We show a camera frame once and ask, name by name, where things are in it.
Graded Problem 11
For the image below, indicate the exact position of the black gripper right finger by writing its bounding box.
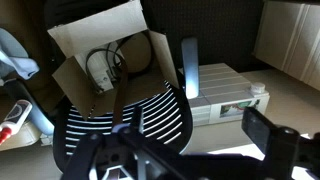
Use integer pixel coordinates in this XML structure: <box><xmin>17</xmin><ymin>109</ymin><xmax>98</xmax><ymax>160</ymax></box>
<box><xmin>241</xmin><ymin>106</ymin><xmax>278</xmax><ymax>156</ymax></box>

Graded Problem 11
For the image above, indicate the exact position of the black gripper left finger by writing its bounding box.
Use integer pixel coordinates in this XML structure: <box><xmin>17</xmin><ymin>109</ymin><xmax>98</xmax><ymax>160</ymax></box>
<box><xmin>131</xmin><ymin>105</ymin><xmax>145</xmax><ymax>134</ymax></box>

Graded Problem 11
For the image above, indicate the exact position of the white bottle with red cap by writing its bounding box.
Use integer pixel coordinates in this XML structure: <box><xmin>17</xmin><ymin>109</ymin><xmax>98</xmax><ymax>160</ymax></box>
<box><xmin>0</xmin><ymin>99</ymin><xmax>33</xmax><ymax>145</ymax></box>

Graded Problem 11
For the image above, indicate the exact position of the brown cardboard box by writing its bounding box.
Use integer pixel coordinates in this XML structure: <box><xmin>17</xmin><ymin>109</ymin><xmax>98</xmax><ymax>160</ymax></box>
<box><xmin>47</xmin><ymin>0</ymin><xmax>181</xmax><ymax>121</ymax></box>

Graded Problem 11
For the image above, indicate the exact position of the black mesh office chair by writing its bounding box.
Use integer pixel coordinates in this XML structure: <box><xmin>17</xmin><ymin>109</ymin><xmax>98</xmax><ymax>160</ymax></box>
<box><xmin>3</xmin><ymin>0</ymin><xmax>201</xmax><ymax>174</ymax></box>

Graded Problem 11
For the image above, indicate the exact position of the white round cap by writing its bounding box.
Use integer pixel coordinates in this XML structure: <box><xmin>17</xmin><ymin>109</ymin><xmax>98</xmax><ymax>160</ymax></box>
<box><xmin>249</xmin><ymin>82</ymin><xmax>267</xmax><ymax>95</ymax></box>

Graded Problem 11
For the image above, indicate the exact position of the white heater unit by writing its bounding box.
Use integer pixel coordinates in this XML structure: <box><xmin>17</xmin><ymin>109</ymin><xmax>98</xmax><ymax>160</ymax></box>
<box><xmin>178</xmin><ymin>63</ymin><xmax>271</xmax><ymax>127</ymax></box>

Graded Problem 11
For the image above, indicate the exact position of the small white carton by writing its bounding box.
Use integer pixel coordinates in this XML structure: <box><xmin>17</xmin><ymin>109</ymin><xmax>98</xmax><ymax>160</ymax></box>
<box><xmin>74</xmin><ymin>41</ymin><xmax>126</xmax><ymax>94</ymax></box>

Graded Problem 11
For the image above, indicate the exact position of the beige wooden cabinet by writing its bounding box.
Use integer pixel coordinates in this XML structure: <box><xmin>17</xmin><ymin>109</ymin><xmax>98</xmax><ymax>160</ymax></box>
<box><xmin>253</xmin><ymin>0</ymin><xmax>320</xmax><ymax>92</ymax></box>

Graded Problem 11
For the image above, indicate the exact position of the light blue cloth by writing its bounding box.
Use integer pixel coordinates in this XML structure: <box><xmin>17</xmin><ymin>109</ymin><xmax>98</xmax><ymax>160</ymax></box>
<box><xmin>0</xmin><ymin>27</ymin><xmax>40</xmax><ymax>87</ymax></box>

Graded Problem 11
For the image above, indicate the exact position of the black cable loop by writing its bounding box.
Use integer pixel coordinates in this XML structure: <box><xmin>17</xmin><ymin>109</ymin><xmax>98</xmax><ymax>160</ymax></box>
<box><xmin>85</xmin><ymin>33</ymin><xmax>154</xmax><ymax>88</ymax></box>

